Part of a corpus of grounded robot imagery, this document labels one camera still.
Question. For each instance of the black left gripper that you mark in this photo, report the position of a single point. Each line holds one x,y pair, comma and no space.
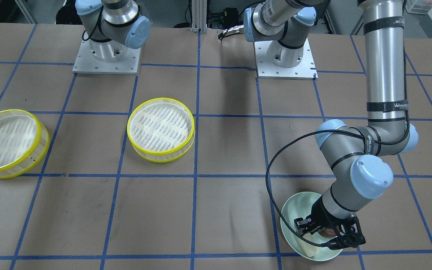
321,215

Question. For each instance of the white steamed bun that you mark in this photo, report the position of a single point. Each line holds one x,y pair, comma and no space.
307,249

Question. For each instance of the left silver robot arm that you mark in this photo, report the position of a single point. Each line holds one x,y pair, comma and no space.
354,153

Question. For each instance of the yellow-rimmed bamboo steamer far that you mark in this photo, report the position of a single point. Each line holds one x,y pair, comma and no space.
24,142

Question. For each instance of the yellow-rimmed bamboo steamer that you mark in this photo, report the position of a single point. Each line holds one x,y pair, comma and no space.
24,142
161,130

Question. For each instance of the yellow-rimmed bamboo steamer near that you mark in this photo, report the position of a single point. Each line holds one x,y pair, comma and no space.
161,130

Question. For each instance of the brown steamed bun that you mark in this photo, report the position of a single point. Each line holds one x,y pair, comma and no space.
328,233

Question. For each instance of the light green plate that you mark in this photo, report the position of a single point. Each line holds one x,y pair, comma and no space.
299,206

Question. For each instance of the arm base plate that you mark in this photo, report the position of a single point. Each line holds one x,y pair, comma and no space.
273,61
108,58

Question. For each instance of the aluminium frame post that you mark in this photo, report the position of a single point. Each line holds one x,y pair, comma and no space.
199,13

